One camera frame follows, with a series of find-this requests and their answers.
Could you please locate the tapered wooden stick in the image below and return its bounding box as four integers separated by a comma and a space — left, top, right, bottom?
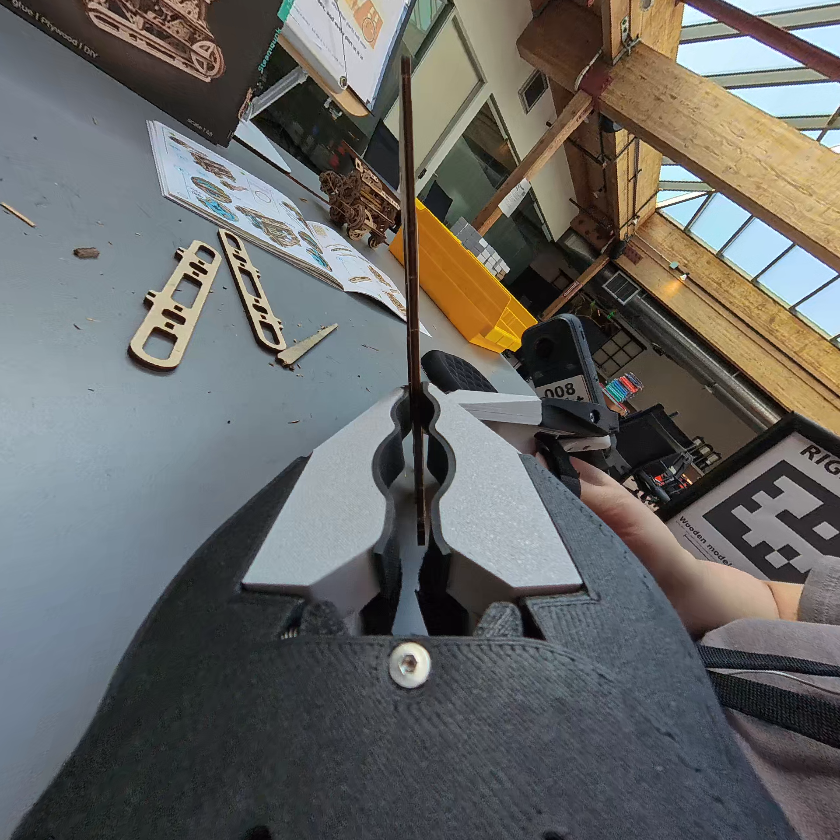
277, 323, 339, 367

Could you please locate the printed instruction booklet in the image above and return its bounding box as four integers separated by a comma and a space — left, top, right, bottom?
146, 120, 431, 337

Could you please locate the person's right hand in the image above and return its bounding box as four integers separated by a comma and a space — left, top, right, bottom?
570, 458, 694, 599

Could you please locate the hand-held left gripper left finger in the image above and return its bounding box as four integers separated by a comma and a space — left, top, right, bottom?
243, 387, 409, 634

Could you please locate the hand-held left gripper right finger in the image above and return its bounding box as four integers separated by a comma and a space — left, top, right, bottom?
425, 384, 585, 634

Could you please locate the laser-cut wooden parts sheet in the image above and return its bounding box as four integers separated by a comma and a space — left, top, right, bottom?
400, 56, 429, 547

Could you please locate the assembled wooden model vehicle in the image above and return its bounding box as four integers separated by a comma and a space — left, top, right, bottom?
319, 157, 403, 249

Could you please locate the yellow storage bin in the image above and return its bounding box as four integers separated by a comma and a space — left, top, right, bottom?
389, 199, 538, 352

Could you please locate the black quilted cushion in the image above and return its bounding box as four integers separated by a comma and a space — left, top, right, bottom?
420, 350, 500, 395

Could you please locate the stack of grey boxes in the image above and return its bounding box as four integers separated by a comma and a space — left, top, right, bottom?
449, 220, 511, 282

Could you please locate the black webbing strap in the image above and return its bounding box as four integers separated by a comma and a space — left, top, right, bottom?
705, 669, 840, 749
696, 643, 840, 678

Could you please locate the instruction display stand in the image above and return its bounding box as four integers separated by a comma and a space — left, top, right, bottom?
233, 0, 418, 175

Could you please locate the framed right marker sign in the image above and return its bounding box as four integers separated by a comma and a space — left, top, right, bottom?
656, 412, 840, 584

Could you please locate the black model kit box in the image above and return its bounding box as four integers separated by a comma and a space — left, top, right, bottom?
20, 0, 290, 147

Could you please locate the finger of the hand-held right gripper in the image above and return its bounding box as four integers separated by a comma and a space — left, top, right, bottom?
451, 389, 546, 427

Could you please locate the wall air vent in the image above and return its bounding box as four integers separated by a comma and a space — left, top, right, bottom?
600, 270, 641, 307

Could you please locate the slotted wooden strip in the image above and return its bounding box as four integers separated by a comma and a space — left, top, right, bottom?
218, 228, 287, 352
128, 241, 223, 371

